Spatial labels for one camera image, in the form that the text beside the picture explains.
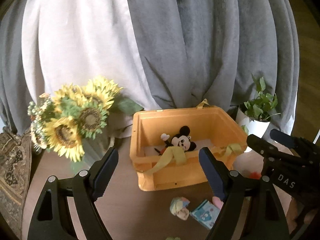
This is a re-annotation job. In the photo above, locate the pink white powder puff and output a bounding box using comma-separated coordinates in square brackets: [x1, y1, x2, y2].
[212, 196, 223, 210]

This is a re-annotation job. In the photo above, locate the blue cartoon tissue pack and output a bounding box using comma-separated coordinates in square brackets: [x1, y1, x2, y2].
[190, 200, 220, 230]

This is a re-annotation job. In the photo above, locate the colourful scarf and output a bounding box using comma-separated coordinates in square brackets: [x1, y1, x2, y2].
[169, 197, 190, 221]

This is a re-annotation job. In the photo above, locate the Mickey Mouse plush toy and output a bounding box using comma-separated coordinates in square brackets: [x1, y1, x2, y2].
[154, 126, 196, 155]

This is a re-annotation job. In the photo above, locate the person's right hand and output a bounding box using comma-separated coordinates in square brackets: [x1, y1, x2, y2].
[286, 198, 318, 233]

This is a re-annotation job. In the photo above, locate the white curved floor lamp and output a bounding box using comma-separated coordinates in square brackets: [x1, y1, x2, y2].
[313, 129, 320, 144]

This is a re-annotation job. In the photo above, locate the white plant pot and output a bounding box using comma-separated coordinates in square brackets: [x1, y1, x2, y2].
[235, 104, 270, 138]

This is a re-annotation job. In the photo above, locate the grey ribbed vase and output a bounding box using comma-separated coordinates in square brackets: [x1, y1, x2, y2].
[71, 129, 110, 174]

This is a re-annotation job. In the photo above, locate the green potted plant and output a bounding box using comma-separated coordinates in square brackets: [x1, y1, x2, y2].
[240, 74, 280, 122]

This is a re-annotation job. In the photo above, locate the sunflower bouquet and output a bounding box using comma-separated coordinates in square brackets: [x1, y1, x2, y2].
[27, 77, 143, 163]

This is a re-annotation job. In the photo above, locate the orange plastic storage crate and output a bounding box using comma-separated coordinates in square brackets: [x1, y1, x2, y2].
[130, 100, 247, 191]

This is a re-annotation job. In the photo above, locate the patterned brown rug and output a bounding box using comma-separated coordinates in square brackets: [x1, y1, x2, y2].
[1, 127, 32, 239]

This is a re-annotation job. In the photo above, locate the grey curtain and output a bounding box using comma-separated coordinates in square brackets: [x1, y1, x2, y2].
[1, 0, 299, 134]

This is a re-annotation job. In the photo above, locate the beige curtain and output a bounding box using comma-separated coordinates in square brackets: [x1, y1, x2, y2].
[21, 0, 162, 138]

